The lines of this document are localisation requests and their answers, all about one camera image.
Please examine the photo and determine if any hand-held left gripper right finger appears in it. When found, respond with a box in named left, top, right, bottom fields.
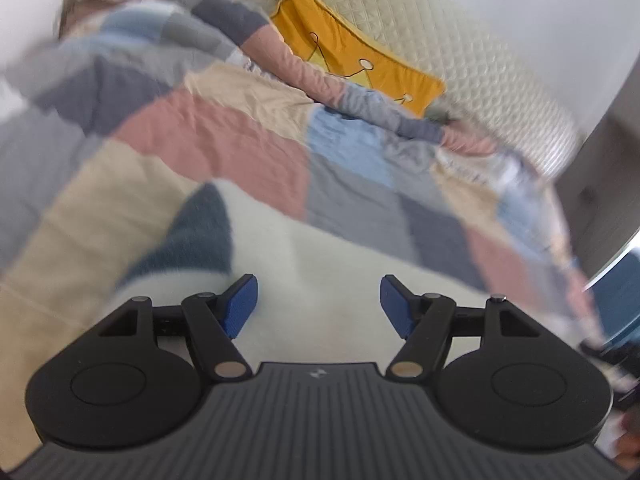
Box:
left=379, top=274, right=543, bottom=380

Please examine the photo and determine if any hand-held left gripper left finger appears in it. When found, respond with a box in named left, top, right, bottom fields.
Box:
left=97, top=274, right=260, bottom=381

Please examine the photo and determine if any striped cream and blue sweater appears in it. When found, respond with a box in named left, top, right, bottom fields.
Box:
left=107, top=180, right=493, bottom=366

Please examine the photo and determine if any person's right forearm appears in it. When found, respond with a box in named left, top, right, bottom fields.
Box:
left=612, top=410, right=640, bottom=466

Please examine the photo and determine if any blue chair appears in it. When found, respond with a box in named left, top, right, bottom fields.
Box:
left=585, top=255, right=640, bottom=346

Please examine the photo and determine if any patchwork quilt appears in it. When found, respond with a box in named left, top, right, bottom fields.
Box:
left=0, top=0, right=608, bottom=461

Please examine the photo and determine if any grey cabinet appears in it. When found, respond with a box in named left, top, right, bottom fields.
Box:
left=555, top=60, right=640, bottom=281

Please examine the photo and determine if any yellow pillow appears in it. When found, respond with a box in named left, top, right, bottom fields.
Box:
left=270, top=0, right=447, bottom=118

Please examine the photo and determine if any cream quilted headboard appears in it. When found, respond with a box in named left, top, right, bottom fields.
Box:
left=222, top=0, right=583, bottom=178

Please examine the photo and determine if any brown cardboard box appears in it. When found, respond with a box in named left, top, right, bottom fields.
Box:
left=57, top=0, right=126, bottom=41

